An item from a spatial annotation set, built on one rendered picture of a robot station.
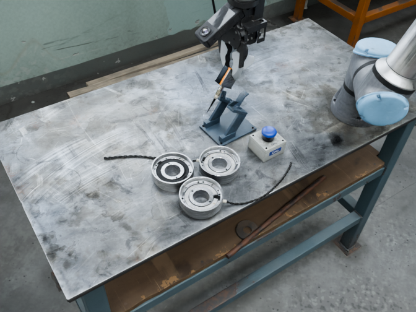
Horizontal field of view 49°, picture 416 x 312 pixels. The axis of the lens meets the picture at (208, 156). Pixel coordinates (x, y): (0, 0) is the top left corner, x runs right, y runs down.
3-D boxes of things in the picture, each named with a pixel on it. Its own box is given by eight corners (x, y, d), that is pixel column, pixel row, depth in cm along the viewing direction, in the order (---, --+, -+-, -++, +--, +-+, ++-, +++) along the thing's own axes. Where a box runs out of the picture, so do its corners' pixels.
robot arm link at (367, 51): (382, 73, 133) (398, 32, 123) (390, 102, 123) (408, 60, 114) (342, 69, 133) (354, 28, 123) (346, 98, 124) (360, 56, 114)
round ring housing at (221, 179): (243, 162, 119) (245, 151, 116) (232, 191, 112) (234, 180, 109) (206, 152, 121) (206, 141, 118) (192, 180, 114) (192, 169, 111)
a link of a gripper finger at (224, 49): (242, 67, 117) (248, 38, 110) (224, 75, 115) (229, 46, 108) (234, 60, 119) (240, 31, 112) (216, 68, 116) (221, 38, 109)
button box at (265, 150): (264, 163, 119) (266, 150, 116) (247, 147, 123) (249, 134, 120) (286, 151, 122) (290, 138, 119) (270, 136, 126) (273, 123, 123)
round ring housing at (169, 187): (143, 181, 113) (142, 169, 110) (169, 156, 119) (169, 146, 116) (176, 200, 109) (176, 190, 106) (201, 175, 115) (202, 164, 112)
